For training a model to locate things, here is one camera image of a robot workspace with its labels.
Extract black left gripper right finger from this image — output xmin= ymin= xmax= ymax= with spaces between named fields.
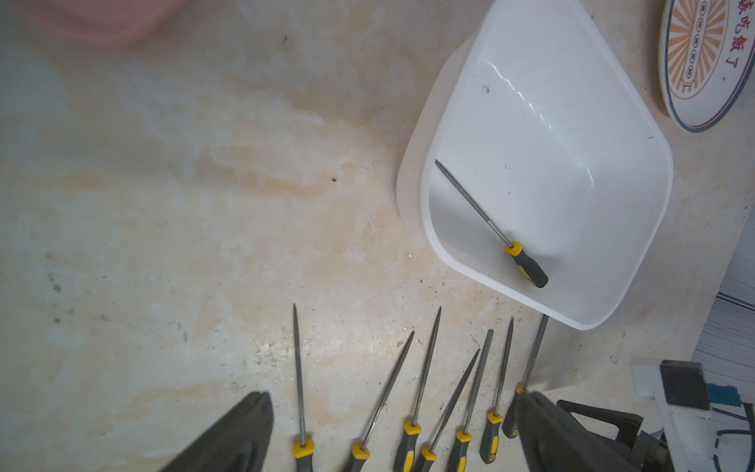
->
xmin=515 ymin=393 xmax=635 ymax=471

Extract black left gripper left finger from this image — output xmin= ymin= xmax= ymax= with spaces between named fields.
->
xmin=162 ymin=391 xmax=274 ymax=471

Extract file tool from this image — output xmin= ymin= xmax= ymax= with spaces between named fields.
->
xmin=392 ymin=307 xmax=442 ymax=472
xmin=501 ymin=315 xmax=550 ymax=439
xmin=480 ymin=319 xmax=514 ymax=464
xmin=342 ymin=330 xmax=415 ymax=472
xmin=435 ymin=160 xmax=550 ymax=288
xmin=411 ymin=349 xmax=480 ymax=472
xmin=446 ymin=330 xmax=495 ymax=472
xmin=293 ymin=305 xmax=315 ymax=472

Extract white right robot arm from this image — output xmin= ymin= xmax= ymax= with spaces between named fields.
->
xmin=558 ymin=359 xmax=754 ymax=471

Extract white plastic storage box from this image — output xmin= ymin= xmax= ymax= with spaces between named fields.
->
xmin=396 ymin=1 xmax=674 ymax=330

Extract round patterned plate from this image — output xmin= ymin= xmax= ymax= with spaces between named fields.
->
xmin=659 ymin=0 xmax=754 ymax=133

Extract pink cutting board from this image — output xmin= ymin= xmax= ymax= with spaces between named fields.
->
xmin=11 ymin=0 xmax=187 ymax=46

